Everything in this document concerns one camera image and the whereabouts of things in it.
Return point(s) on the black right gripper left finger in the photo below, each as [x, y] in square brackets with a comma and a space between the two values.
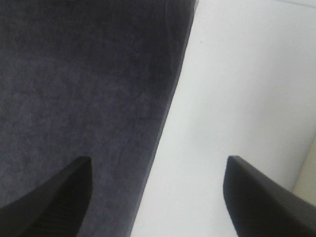
[54, 209]

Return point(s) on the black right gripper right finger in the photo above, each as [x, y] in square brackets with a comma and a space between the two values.
[259, 207]

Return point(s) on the dark navy towel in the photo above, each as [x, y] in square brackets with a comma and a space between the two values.
[88, 78]

